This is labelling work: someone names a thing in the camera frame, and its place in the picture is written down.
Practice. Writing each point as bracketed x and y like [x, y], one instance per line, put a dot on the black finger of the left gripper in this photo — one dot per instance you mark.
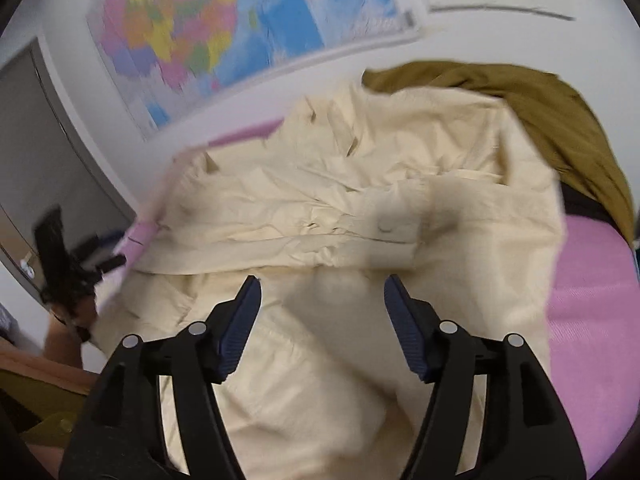
[112, 263]
[107, 240]

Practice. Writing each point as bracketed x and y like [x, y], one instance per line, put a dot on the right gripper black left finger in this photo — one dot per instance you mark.
[120, 434]

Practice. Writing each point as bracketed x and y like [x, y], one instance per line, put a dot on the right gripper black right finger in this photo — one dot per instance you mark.
[526, 433]

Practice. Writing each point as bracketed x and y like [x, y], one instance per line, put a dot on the cream yellow jacket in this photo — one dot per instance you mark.
[350, 259]

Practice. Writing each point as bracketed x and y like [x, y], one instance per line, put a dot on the person's left hand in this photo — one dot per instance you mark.
[63, 342]

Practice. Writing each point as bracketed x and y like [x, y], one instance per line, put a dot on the pink daisy bed sheet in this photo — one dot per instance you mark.
[595, 319]

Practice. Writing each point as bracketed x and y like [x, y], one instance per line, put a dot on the olive green garment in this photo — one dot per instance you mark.
[557, 119]

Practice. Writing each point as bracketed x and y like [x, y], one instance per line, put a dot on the colourful wall map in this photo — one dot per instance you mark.
[168, 58]

